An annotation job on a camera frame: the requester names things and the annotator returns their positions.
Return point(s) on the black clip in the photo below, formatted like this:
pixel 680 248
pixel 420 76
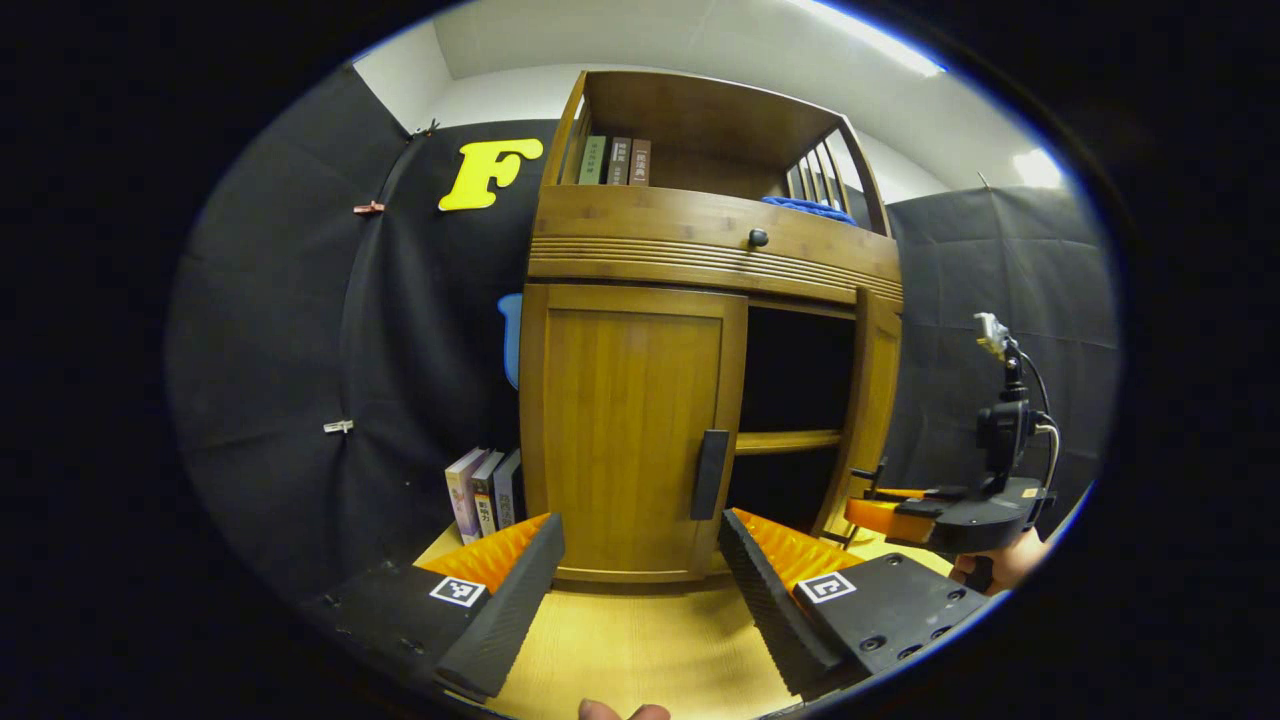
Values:
pixel 426 129

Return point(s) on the wooden inner shelf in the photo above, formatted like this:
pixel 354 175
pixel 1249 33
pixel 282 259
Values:
pixel 790 441

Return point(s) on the grey book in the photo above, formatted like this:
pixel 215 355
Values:
pixel 508 490
pixel 485 495

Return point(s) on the small ceiling light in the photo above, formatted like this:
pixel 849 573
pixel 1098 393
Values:
pixel 1037 168

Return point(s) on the dark brown book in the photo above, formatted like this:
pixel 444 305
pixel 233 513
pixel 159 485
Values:
pixel 619 161

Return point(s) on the red clip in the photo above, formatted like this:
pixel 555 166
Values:
pixel 368 208

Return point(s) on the reddish brown book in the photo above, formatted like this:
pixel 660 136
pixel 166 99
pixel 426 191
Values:
pixel 640 162

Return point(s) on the silver clip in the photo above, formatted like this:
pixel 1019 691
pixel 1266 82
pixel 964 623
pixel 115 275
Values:
pixel 338 427

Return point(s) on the wooden double-door shoe cabinet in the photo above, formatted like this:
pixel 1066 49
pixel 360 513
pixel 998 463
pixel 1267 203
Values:
pixel 640 240

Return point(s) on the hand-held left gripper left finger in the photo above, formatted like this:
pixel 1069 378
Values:
pixel 515 600

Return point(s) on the wooden shoe cabinet door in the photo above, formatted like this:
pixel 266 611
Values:
pixel 620 430
pixel 880 400

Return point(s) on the wooden drawer with ribbed trim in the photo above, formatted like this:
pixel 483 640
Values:
pixel 640 235

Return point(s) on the blue folded towel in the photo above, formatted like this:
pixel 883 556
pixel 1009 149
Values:
pixel 810 208

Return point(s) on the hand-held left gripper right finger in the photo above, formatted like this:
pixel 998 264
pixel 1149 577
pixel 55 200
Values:
pixel 770 600

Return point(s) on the black backdrop cloth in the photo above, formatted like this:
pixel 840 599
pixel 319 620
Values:
pixel 280 350

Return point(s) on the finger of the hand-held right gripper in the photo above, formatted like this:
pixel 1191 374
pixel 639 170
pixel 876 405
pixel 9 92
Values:
pixel 930 493
pixel 885 518

